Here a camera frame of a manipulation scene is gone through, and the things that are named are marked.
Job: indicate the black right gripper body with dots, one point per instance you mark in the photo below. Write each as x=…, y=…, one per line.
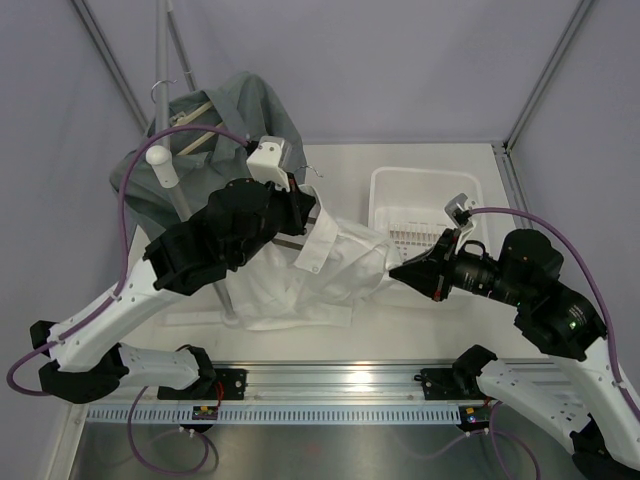
x=466, y=269

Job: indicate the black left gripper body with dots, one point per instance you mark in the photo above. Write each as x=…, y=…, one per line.
x=282, y=213

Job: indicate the grey clothes hanger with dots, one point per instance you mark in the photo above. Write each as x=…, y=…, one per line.
x=296, y=207

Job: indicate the white shirt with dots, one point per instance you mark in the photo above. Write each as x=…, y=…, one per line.
x=340, y=265

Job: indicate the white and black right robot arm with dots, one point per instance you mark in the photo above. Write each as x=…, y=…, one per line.
x=601, y=436

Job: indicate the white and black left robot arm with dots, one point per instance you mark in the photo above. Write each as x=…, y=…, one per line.
x=88, y=359

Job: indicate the grey-green shirt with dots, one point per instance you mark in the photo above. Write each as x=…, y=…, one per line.
x=208, y=155

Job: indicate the white plastic basket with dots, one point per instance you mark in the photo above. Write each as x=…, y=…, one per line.
x=408, y=206

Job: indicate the grey clothes rack stand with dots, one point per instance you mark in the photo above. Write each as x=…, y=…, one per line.
x=160, y=158

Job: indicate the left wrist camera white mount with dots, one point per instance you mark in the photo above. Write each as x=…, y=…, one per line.
x=267, y=162

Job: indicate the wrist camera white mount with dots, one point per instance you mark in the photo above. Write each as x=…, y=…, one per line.
x=458, y=210
x=267, y=162

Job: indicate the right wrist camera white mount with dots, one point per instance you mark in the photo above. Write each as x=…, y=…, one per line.
x=458, y=210

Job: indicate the aluminium mounting rail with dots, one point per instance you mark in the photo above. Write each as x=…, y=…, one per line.
x=333, y=382

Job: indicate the white slotted cable duct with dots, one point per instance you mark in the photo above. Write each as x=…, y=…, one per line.
x=237, y=414

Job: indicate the aluminium frame post right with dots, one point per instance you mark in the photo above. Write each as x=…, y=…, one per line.
x=577, y=20

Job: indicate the aluminium frame post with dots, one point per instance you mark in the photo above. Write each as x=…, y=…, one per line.
x=577, y=20
x=98, y=38

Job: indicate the aluminium frame post left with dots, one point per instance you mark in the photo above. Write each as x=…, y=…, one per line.
x=98, y=38

